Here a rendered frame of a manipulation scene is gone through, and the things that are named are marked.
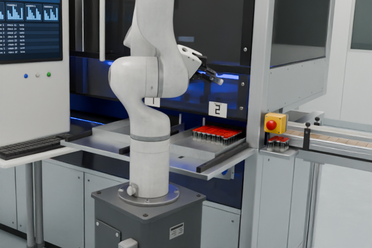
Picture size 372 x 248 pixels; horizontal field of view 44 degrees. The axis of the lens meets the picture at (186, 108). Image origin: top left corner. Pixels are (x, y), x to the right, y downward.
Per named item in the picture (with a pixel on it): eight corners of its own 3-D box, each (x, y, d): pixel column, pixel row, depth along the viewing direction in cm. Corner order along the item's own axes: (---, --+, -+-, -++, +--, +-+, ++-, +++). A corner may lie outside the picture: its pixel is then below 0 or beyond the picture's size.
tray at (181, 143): (199, 133, 212) (199, 125, 212) (251, 142, 199) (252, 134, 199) (156, 149, 184) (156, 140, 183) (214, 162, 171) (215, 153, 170)
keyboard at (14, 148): (66, 137, 226) (66, 132, 225) (84, 142, 217) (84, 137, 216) (-12, 153, 195) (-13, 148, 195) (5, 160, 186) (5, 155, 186)
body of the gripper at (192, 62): (176, 37, 158) (204, 52, 161) (162, 57, 164) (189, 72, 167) (174, 50, 152) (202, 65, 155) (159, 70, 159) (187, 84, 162)
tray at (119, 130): (139, 122, 230) (139, 114, 229) (184, 130, 216) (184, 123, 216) (92, 135, 201) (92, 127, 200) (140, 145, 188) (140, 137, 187)
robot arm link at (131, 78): (172, 141, 134) (175, 59, 130) (107, 141, 132) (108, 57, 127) (168, 131, 146) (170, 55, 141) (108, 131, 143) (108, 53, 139)
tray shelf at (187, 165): (131, 124, 232) (131, 120, 232) (262, 149, 197) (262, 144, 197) (60, 144, 192) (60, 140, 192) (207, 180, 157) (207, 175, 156)
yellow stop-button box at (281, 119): (270, 128, 192) (271, 111, 191) (287, 131, 189) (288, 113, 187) (263, 132, 186) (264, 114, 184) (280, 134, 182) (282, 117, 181)
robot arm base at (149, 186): (145, 212, 130) (147, 149, 126) (105, 193, 143) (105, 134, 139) (192, 195, 143) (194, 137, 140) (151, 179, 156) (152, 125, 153)
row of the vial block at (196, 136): (194, 139, 200) (194, 128, 200) (231, 146, 191) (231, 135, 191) (191, 140, 199) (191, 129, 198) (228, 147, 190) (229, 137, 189)
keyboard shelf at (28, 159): (57, 137, 235) (57, 132, 234) (93, 148, 217) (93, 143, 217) (-31, 155, 200) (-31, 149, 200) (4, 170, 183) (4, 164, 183)
